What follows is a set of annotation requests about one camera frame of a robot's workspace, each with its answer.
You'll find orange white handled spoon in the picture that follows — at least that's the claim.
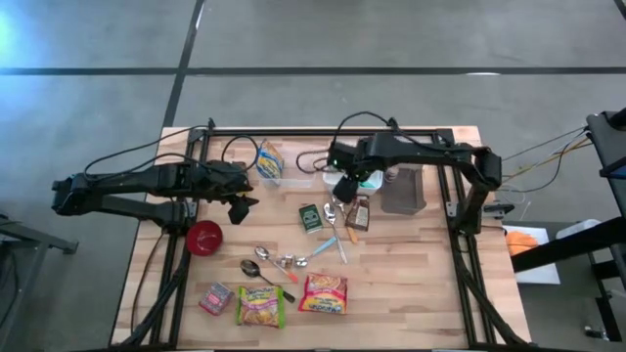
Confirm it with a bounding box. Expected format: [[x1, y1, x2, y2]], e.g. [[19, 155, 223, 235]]
[[253, 245, 299, 284]]

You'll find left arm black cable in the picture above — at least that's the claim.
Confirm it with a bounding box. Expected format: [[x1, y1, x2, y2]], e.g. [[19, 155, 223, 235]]
[[82, 116, 260, 182]]

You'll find light blue handled spoon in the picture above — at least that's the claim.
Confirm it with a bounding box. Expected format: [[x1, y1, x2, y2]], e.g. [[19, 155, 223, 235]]
[[292, 236, 338, 269]]

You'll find orange Maruchan ramen packet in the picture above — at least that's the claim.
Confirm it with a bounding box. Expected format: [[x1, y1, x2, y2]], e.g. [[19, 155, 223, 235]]
[[235, 285, 288, 330]]

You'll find black aluminium rig frame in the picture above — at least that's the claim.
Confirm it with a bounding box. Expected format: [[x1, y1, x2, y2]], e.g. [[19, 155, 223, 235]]
[[116, 125, 529, 351]]

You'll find grey metal stand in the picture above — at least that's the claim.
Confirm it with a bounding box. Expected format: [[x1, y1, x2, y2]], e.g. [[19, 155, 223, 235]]
[[0, 212, 79, 255]]

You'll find brown snack packet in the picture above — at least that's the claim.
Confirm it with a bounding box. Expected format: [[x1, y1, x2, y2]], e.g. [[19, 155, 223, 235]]
[[344, 195, 372, 233]]

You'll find large silver spoon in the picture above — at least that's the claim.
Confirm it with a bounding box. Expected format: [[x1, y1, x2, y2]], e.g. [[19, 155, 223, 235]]
[[323, 201, 349, 265]]

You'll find black spoon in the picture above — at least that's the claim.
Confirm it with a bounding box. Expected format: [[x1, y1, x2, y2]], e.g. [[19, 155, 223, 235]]
[[239, 258, 297, 304]]

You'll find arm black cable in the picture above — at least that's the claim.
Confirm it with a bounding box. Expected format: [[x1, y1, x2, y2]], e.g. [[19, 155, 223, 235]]
[[82, 116, 260, 182], [295, 110, 470, 175]]

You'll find green pepper tin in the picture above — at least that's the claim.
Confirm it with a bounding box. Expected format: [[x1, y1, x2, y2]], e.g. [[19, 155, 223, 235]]
[[298, 203, 324, 235]]

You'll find coloured wire bundle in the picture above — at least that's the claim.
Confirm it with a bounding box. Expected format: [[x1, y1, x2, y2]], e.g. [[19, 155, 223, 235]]
[[501, 126, 588, 195]]

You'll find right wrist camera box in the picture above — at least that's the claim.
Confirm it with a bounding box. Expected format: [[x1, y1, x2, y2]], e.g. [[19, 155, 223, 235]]
[[326, 142, 349, 170]]

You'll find orange object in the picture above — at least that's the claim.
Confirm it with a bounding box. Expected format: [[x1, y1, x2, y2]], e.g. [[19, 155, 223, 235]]
[[505, 230, 539, 256]]

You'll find white sheet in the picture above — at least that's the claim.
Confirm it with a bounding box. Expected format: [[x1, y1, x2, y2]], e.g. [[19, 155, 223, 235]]
[[503, 224, 561, 286]]

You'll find red and black bowl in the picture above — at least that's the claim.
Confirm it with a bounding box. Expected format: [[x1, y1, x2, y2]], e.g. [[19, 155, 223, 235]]
[[185, 219, 225, 258]]

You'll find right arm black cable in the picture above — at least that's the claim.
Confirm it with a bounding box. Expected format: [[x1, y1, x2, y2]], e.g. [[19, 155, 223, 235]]
[[295, 110, 470, 175]]

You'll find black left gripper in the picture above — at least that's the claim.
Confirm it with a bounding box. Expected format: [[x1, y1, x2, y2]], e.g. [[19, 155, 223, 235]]
[[200, 163, 259, 225]]

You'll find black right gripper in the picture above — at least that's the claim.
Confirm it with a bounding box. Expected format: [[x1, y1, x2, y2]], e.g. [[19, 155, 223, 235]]
[[334, 139, 380, 205]]

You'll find red ramen packet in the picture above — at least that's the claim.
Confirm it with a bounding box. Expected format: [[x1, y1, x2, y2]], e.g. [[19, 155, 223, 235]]
[[297, 272, 349, 315]]

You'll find white container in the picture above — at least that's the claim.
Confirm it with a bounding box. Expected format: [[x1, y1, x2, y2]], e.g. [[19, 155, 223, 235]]
[[557, 218, 601, 241]]

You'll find grey plastic bin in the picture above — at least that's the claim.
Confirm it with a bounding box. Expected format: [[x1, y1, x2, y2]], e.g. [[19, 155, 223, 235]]
[[380, 164, 426, 216]]

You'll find black neighbouring rig table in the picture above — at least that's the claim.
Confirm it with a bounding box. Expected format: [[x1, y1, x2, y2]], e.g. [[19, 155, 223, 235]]
[[511, 107, 626, 294]]

